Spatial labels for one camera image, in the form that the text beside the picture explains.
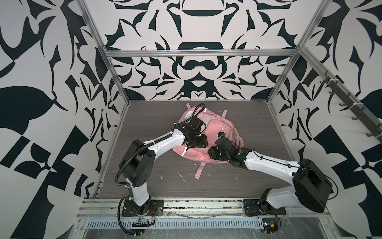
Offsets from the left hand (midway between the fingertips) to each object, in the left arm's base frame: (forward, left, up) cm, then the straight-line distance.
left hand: (206, 141), depth 86 cm
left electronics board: (-36, +33, -8) cm, 49 cm away
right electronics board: (-39, -27, -11) cm, 49 cm away
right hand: (-5, -1, -2) cm, 5 cm away
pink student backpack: (+13, -6, -2) cm, 15 cm away
